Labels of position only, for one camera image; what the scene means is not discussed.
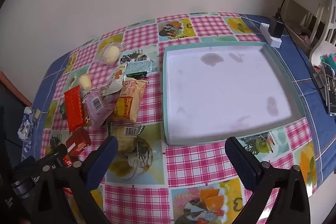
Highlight checked fruit print tablecloth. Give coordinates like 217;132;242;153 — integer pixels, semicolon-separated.
22;12;331;224

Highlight teal tray with white inside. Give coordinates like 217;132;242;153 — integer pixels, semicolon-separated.
161;42;306;146

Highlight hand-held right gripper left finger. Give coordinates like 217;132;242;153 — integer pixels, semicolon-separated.
30;135;118;224

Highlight teal box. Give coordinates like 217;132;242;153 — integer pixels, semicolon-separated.
320;54;336;67

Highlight small red box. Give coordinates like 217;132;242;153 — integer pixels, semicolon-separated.
66;128;92;156

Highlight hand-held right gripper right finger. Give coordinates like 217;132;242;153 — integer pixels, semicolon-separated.
225;136;311;224

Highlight red packet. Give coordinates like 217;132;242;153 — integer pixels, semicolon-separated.
64;85;87;132

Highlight purple packet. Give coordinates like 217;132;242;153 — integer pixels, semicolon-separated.
83;88;120;129

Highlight small cream pastry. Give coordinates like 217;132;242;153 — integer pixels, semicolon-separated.
78;74;93;91

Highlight white wooden chair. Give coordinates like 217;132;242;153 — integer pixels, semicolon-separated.
285;0;336;62

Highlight white power strip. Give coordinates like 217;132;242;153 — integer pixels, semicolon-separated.
261;22;282;48

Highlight crumpled blue and white wrapper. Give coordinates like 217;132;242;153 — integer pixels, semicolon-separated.
17;106;36;140

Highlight black charger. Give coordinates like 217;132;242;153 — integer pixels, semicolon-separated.
269;15;284;38

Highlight green-grey packet with barcode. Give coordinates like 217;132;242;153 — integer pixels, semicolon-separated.
125;59;153;80

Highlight white cable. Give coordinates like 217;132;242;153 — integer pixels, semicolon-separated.
240;15;263;26

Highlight clear yellow pastry packet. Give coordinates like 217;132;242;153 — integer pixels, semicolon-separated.
109;124;154;177

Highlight round cream bun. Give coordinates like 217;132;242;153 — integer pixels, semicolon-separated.
96;40;124;65

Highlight white and orange printed packet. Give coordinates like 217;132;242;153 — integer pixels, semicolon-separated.
101;64;128;96

